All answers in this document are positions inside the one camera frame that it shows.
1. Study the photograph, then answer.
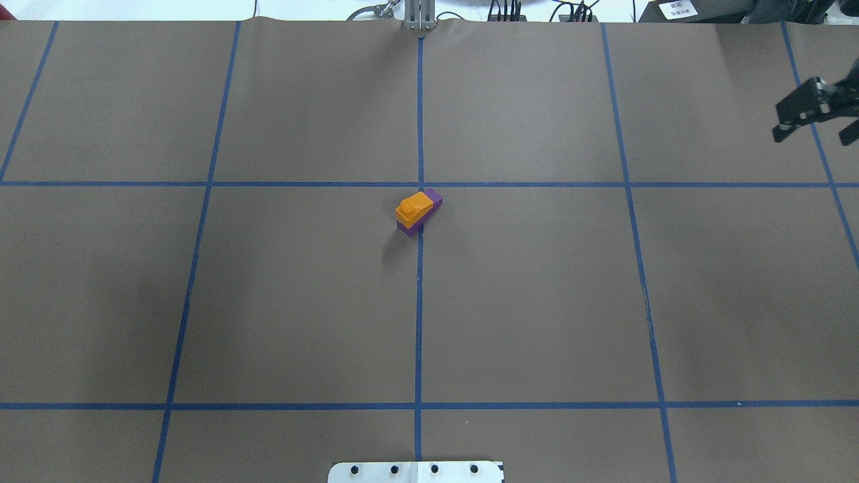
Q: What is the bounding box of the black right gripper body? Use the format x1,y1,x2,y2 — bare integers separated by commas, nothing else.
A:
829,58,858,119

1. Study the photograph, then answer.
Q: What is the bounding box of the purple trapezoid block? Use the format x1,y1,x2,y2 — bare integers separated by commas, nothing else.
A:
395,189,443,237

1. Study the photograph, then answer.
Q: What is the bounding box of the orange trapezoid block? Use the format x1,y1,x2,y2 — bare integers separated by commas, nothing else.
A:
395,192,434,229

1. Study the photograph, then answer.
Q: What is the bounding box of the aluminium frame post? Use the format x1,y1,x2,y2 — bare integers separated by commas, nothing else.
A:
400,0,438,32

